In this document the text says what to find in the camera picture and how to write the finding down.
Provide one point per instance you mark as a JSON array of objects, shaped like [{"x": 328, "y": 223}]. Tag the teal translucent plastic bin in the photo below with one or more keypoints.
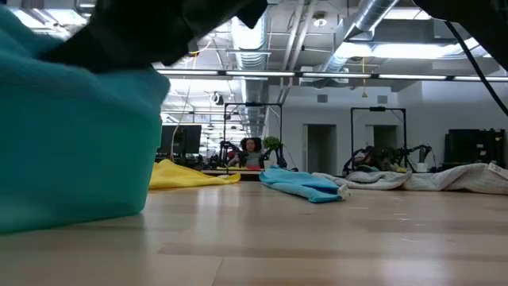
[{"x": 71, "y": 159}]

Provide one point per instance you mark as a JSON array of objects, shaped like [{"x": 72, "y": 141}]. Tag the yellow microfiber towel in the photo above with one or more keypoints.
[{"x": 178, "y": 176}]

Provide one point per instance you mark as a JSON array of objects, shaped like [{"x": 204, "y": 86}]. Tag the blue microfiber towel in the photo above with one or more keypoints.
[{"x": 301, "y": 184}]

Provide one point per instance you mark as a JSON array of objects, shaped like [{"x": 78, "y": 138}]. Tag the grey microfiber towel white tag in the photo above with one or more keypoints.
[{"x": 456, "y": 178}]

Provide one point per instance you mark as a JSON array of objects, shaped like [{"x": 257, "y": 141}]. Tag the background black robot arm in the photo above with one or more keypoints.
[
  {"x": 279, "y": 157},
  {"x": 351, "y": 161},
  {"x": 224, "y": 149},
  {"x": 420, "y": 150}
]

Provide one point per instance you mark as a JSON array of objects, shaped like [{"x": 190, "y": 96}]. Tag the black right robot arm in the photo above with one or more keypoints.
[{"x": 488, "y": 24}]

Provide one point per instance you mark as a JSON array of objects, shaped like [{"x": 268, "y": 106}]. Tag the black ceiling speaker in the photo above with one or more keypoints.
[{"x": 218, "y": 98}]

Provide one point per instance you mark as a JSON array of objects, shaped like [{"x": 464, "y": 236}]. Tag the black computer monitor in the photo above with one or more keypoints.
[{"x": 186, "y": 139}]

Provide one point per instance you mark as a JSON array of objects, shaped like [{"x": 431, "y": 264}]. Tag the background wooden table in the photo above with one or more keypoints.
[{"x": 222, "y": 173}]

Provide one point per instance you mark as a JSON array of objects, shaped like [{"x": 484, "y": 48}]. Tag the small green potted plant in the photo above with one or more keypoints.
[{"x": 272, "y": 142}]

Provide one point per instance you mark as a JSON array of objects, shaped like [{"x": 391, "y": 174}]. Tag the linear ceiling light strip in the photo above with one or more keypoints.
[{"x": 337, "y": 75}]

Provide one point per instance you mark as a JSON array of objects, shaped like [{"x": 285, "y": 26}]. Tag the black storage cabinet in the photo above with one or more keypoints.
[{"x": 472, "y": 147}]

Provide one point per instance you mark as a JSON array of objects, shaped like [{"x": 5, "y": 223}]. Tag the silver spiral air duct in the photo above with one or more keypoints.
[
  {"x": 250, "y": 35},
  {"x": 373, "y": 14}
]

